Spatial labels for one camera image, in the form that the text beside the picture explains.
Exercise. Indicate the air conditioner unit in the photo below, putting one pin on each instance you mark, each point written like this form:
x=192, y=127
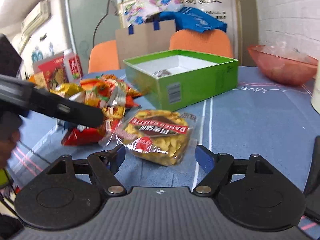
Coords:
x=38, y=15

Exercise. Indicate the pink plastic bowl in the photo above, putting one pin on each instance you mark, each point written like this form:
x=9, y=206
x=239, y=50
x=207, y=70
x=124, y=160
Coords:
x=286, y=67

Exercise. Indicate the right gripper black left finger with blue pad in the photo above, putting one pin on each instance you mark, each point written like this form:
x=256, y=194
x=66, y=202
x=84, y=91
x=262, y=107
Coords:
x=104, y=165

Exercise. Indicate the red foil snack packet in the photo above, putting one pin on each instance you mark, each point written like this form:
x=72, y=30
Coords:
x=83, y=136

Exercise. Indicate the blue plastic bag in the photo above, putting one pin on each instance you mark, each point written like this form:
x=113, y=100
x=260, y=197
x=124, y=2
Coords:
x=193, y=19

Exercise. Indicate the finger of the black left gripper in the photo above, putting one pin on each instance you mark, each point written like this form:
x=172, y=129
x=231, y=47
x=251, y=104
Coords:
x=55, y=106

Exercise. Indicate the person's left hand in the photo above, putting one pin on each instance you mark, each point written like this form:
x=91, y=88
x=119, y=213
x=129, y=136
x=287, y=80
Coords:
x=7, y=146

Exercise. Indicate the floral cloth bundle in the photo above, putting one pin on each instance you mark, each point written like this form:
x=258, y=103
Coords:
x=137, y=12

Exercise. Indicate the yellow cellophane snack pack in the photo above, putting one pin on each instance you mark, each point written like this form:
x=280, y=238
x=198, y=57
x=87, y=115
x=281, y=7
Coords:
x=159, y=136

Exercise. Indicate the left orange chair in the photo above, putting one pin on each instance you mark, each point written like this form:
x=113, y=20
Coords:
x=104, y=57

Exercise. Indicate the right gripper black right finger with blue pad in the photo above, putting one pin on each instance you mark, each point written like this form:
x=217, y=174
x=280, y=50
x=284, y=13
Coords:
x=217, y=168

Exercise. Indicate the red cracker box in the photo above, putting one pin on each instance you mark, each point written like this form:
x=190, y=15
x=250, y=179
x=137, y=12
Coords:
x=50, y=72

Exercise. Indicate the orange red snack packet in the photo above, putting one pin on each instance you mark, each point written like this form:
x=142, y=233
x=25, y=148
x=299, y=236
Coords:
x=98, y=90

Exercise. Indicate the orange chair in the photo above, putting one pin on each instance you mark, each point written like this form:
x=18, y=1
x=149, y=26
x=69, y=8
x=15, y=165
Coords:
x=104, y=57
x=211, y=42

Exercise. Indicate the green cardboard box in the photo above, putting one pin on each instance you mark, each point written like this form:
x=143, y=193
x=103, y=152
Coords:
x=174, y=79

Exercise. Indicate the brown cardboard bag blue handles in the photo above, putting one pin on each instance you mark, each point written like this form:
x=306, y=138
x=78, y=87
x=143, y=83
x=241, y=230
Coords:
x=143, y=39

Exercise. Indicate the framed Chinese text board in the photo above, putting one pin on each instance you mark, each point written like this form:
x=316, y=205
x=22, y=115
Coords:
x=224, y=10

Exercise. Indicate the white bottle red label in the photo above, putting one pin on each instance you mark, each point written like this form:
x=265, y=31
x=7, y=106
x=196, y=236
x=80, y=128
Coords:
x=72, y=66

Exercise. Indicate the right orange chair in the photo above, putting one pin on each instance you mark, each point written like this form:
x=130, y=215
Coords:
x=211, y=42

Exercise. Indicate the gold foil snack packet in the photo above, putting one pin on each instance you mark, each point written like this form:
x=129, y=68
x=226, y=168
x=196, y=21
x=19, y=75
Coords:
x=66, y=90

